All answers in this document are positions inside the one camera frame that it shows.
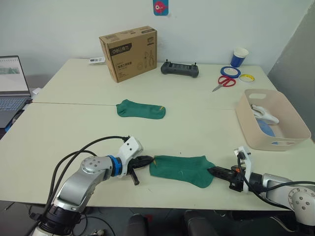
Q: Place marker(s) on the blue tape roll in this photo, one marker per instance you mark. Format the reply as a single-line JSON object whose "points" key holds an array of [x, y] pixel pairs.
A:
{"points": [[222, 71]]}

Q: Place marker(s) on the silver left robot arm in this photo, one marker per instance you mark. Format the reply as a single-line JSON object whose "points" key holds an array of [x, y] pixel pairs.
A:
{"points": [[73, 186]]}

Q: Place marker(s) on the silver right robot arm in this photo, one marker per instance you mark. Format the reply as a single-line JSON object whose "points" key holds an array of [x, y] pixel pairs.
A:
{"points": [[302, 197]]}

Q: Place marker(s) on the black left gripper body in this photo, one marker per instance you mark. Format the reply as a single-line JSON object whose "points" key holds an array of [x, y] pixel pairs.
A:
{"points": [[134, 164]]}

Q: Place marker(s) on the dark rounded shape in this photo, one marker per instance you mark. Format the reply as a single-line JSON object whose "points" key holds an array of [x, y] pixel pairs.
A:
{"points": [[136, 225], [198, 223]]}

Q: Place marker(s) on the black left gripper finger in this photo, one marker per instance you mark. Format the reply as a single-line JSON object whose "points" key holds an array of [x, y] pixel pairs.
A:
{"points": [[135, 177], [146, 161]]}

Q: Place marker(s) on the yellow tape roll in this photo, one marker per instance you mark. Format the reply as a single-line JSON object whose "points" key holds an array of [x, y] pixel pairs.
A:
{"points": [[253, 79]]}

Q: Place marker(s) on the blue sock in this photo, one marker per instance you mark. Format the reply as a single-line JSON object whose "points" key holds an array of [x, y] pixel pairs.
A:
{"points": [[267, 129]]}

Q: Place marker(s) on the small white labelled packet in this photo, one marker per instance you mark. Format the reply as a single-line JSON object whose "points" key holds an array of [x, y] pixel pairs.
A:
{"points": [[97, 60]]}

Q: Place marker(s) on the fish sticker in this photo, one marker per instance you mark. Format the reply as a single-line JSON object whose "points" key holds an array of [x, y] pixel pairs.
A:
{"points": [[160, 7]]}

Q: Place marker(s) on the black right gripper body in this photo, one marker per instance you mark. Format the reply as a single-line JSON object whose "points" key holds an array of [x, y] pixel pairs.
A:
{"points": [[236, 180]]}

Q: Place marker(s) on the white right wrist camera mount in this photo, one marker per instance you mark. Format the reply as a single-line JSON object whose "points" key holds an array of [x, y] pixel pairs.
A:
{"points": [[246, 159]]}

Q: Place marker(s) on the beige plastic basket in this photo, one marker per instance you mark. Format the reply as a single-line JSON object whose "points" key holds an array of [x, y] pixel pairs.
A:
{"points": [[248, 118]]}

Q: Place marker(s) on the green ankle sock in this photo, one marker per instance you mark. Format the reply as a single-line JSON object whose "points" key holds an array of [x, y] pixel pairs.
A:
{"points": [[140, 109], [182, 169]]}

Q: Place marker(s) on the brown cardboard box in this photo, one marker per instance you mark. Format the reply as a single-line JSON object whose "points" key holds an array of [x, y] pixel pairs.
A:
{"points": [[130, 61]]}

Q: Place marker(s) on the white sock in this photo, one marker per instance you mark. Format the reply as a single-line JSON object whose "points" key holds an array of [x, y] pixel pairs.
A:
{"points": [[267, 115]]}

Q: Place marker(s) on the dark grey remote controller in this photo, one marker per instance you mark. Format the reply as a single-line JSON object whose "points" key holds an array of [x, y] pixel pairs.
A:
{"points": [[180, 69]]}

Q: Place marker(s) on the blue and white paper cup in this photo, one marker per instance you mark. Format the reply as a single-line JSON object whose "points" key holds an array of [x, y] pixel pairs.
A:
{"points": [[238, 60]]}

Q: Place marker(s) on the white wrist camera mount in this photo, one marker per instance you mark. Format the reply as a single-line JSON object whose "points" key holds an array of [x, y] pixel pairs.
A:
{"points": [[129, 148], [246, 159]]}

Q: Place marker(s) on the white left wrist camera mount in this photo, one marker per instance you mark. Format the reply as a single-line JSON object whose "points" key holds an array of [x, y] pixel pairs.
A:
{"points": [[129, 148]]}

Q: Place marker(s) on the small white box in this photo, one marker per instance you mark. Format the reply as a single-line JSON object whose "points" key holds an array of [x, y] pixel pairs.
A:
{"points": [[37, 91]]}

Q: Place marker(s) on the grey laptop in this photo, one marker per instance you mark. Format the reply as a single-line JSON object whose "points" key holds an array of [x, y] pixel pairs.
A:
{"points": [[11, 81]]}

